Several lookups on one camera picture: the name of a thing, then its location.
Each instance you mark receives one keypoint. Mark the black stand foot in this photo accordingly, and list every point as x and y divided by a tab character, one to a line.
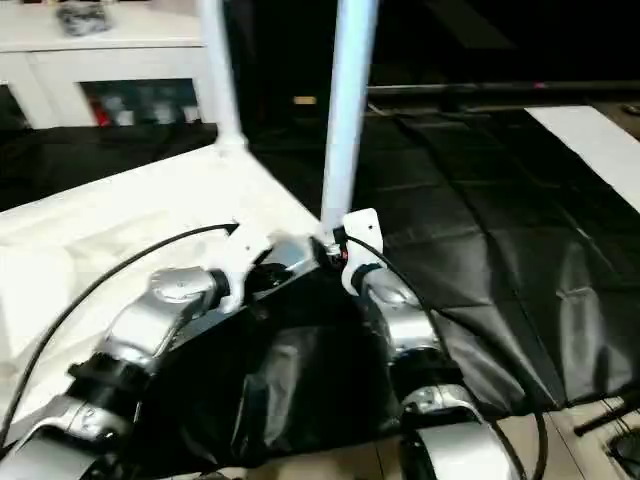
605	418

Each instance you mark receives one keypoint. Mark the white sideboard with glass doors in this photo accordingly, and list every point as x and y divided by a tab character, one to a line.
120	55

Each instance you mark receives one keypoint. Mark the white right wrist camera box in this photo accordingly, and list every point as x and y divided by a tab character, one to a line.
360	230

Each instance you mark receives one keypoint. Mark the long black bar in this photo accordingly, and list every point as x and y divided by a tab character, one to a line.
500	89

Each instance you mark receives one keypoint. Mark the white plastic table top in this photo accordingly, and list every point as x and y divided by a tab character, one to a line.
110	210

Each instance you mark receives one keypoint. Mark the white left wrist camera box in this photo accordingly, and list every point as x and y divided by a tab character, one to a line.
248	250

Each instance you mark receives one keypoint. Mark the small beige label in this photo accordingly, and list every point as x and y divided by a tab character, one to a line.
305	101

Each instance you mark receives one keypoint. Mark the black plastic mat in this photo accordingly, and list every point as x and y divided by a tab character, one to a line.
480	250

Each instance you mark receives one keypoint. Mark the dark object on cabinet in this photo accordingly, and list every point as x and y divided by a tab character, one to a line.
82	16

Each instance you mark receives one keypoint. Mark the white plastic table leg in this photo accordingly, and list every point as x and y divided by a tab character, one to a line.
345	110
220	70

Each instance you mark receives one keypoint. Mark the flat white panel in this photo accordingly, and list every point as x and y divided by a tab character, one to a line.
595	150

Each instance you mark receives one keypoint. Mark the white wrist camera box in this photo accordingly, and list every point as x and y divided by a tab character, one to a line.
360	230
248	250

